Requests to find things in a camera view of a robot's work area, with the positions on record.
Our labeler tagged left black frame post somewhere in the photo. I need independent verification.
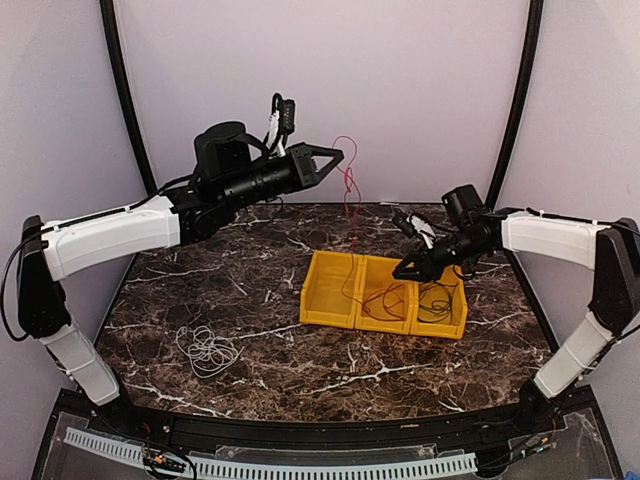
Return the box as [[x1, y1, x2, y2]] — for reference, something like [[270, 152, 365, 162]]
[[98, 0, 158, 195]]

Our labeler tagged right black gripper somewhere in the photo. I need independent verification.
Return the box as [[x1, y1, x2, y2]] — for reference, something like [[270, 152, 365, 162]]
[[393, 228, 487, 282]]

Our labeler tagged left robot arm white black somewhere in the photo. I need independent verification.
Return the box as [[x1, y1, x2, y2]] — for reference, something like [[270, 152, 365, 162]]
[[9, 121, 344, 436]]

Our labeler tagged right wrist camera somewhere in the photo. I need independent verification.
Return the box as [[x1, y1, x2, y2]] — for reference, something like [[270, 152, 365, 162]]
[[392, 213, 436, 249]]

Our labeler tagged yellow bin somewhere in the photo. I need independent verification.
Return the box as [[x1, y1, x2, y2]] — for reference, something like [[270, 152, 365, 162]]
[[355, 256, 418, 335], [299, 250, 362, 329], [410, 267, 468, 340]]

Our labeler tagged black frame post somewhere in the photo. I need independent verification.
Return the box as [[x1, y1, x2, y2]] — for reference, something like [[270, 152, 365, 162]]
[[98, 0, 158, 195], [485, 0, 544, 209]]

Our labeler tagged red cable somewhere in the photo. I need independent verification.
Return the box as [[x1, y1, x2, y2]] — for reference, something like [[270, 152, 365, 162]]
[[362, 282, 409, 324]]

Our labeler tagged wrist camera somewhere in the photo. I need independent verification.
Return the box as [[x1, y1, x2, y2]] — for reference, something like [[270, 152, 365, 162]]
[[392, 213, 436, 249], [264, 92, 296, 157]]

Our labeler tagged yellow bin left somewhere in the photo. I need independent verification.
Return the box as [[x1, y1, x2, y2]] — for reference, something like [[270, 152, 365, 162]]
[[299, 250, 362, 329]]

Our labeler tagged right black frame post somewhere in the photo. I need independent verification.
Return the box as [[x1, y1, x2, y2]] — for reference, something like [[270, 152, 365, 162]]
[[485, 0, 544, 209]]

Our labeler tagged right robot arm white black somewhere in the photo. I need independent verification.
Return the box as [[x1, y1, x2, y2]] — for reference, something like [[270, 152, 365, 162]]
[[393, 184, 639, 434]]

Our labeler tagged black cable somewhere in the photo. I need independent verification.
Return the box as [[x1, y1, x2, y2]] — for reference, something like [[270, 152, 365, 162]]
[[417, 282, 459, 324]]

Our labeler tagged black front rail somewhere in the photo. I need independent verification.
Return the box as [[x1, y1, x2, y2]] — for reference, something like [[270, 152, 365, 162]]
[[54, 387, 571, 469]]

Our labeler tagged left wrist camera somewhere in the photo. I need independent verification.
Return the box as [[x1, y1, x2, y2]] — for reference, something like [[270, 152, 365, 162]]
[[264, 92, 296, 157]]

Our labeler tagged white slotted cable duct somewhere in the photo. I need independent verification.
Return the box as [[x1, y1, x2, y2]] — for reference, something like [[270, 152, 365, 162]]
[[64, 428, 477, 480]]

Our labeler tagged white cable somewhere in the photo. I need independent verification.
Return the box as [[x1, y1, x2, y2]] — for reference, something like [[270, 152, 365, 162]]
[[175, 324, 246, 379]]

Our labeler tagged thin red wire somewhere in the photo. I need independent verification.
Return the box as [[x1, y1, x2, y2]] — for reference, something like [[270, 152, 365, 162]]
[[332, 134, 366, 301]]

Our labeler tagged yellow bin right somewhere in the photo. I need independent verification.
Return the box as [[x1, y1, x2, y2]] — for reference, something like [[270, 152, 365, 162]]
[[410, 267, 468, 340]]

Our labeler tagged yellow bin middle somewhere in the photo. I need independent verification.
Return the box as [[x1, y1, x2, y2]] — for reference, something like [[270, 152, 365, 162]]
[[355, 256, 418, 335]]

